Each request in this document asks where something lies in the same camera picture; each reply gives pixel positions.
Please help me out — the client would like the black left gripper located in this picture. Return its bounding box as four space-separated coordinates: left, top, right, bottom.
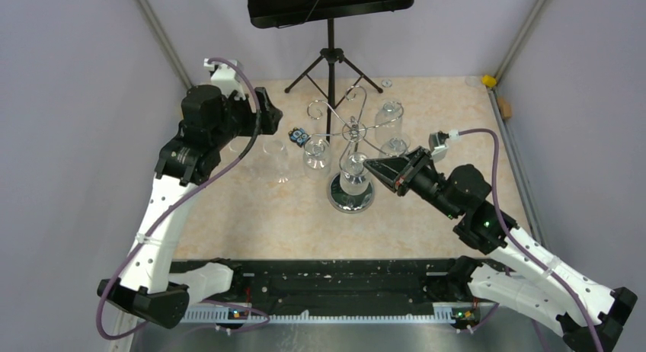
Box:
211 86 282 148

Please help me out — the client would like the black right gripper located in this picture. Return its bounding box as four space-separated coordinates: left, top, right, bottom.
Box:
364 146 461 219

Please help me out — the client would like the clear wine glass back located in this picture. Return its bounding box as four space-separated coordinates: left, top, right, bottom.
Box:
262 140 291 184

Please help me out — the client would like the clear wine glass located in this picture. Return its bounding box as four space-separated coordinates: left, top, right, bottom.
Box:
262 140 291 184
227 136 251 158

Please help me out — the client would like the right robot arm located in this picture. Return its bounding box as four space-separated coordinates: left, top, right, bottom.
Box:
364 147 637 351

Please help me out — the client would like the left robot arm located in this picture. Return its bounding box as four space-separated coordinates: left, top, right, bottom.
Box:
97 85 283 328

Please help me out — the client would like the ribbed wine glass right-front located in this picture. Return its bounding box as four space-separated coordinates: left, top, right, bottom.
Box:
379 136 410 158

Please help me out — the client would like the ribbed wine glass upper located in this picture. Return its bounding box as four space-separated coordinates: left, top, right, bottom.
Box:
375 101 404 144

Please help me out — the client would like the ribbed wine glass left-front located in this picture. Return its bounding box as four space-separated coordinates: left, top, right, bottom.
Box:
302 136 331 181

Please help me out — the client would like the small blue black toy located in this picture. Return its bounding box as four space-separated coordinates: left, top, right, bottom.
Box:
288 127 311 148

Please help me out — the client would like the black music stand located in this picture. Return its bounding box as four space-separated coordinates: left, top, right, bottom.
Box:
247 0 414 112

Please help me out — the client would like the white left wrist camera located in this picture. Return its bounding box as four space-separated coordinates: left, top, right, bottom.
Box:
203 59 248 101

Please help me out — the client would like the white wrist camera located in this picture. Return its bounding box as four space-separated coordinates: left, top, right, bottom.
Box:
429 130 459 162
203 59 248 101

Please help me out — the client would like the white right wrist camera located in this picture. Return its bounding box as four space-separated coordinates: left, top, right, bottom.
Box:
429 130 459 162

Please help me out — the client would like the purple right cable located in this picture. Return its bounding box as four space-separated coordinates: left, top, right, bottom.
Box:
456 128 606 352

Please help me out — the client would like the yellow corner bracket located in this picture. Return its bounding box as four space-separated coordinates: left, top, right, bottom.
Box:
481 75 497 89

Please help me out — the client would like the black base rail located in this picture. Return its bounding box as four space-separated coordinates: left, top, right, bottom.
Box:
181 258 491 334

